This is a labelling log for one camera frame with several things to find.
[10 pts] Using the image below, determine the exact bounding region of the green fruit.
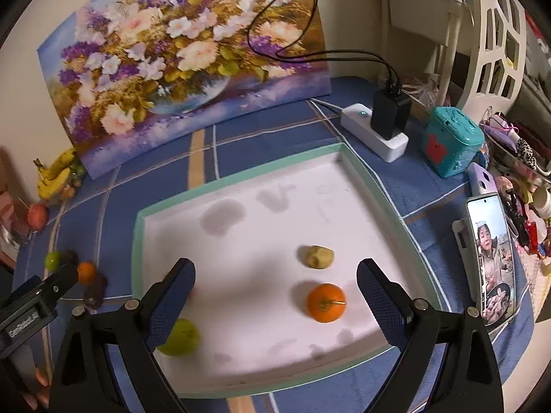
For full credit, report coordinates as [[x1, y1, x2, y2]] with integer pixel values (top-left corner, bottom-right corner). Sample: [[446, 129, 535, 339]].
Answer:
[[157, 319, 201, 357], [44, 251, 62, 273]]

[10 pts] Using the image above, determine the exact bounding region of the orange tangerine with stem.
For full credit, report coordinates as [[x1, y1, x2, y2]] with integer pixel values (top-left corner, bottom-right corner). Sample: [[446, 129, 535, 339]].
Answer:
[[306, 284, 347, 324]]

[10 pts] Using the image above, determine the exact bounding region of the small yellow-brown fruit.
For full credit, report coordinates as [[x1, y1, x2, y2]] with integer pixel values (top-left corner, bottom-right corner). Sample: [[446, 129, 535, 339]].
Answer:
[[297, 245, 334, 269]]

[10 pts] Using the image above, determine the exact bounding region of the small round dark fruit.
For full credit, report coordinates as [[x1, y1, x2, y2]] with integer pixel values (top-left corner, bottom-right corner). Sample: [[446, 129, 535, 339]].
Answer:
[[59, 250, 80, 268]]

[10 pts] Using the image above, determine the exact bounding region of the person's left hand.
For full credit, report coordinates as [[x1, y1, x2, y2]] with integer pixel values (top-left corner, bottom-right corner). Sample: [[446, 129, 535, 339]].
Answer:
[[22, 367, 50, 412]]

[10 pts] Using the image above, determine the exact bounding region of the red apple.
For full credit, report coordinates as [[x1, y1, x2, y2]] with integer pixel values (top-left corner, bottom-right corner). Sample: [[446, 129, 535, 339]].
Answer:
[[27, 203, 49, 231]]

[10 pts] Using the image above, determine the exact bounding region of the blue plaid tablecloth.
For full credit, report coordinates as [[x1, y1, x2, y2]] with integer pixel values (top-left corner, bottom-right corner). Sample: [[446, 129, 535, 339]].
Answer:
[[12, 75, 535, 413]]

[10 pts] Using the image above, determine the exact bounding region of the clear plastic fruit container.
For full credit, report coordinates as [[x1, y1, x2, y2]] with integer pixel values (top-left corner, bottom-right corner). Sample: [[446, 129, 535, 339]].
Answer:
[[44, 159, 87, 205]]

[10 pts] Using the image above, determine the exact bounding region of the yellow banana bunch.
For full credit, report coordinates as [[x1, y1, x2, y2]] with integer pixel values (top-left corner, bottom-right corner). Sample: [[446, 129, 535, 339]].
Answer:
[[34, 148, 76, 201]]

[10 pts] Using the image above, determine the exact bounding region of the smartphone with photo screen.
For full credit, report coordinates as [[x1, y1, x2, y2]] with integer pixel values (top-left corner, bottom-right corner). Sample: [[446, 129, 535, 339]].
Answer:
[[465, 192, 517, 330]]

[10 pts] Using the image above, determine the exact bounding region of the white tray with teal rim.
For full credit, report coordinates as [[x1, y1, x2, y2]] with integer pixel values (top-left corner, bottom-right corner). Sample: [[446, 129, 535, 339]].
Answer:
[[132, 144, 449, 398]]

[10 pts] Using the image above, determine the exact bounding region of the teal plastic box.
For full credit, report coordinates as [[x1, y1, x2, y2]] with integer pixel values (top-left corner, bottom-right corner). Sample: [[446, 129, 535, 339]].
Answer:
[[420, 106, 485, 178]]

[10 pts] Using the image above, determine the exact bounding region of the black power adapter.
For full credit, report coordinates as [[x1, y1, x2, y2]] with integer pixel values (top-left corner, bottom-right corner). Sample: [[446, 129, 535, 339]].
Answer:
[[371, 89, 412, 140]]

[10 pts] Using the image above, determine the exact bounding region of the white power strip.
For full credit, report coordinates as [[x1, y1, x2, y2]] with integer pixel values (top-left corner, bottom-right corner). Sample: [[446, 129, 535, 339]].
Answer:
[[341, 104, 409, 163]]

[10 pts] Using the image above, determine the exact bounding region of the flower painting canvas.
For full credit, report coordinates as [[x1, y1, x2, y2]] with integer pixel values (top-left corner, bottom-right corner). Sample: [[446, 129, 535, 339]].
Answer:
[[37, 0, 332, 178]]

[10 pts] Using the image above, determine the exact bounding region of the white shelf unit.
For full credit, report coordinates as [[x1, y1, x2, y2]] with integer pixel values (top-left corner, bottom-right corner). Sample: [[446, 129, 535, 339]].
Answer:
[[382, 0, 527, 120]]

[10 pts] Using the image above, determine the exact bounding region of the black cable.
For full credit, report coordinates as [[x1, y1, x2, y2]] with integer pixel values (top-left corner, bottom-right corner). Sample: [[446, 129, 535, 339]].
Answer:
[[246, 0, 404, 94]]

